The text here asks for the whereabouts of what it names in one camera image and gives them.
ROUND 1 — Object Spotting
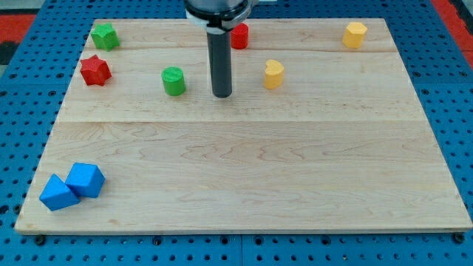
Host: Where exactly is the light wooden board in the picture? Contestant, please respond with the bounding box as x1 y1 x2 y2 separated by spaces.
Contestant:
15 18 472 235

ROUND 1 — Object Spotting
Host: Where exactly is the green star block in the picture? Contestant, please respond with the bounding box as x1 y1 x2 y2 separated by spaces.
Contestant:
91 23 120 51

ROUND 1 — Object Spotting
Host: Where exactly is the yellow hexagon block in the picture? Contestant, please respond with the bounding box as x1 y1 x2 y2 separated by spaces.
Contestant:
342 21 368 49

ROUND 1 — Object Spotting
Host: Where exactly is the blue triangular block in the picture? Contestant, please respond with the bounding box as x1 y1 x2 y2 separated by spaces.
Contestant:
39 174 80 211

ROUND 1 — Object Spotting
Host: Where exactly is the red cylinder block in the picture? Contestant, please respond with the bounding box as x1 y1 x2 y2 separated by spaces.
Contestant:
231 23 249 50

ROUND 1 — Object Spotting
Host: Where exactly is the red star block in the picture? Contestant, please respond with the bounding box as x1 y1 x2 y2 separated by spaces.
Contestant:
80 55 112 86

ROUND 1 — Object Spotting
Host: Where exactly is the yellow heart block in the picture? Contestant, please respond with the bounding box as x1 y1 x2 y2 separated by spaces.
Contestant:
264 59 285 89

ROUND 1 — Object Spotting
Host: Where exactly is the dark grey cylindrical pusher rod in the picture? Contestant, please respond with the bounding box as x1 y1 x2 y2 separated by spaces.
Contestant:
207 32 232 98

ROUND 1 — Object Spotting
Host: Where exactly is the green cylinder block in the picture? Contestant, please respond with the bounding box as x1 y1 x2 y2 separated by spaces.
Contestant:
161 66 186 96

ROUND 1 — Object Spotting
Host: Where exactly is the blue cube block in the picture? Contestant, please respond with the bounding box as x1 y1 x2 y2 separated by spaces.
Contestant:
65 163 105 198

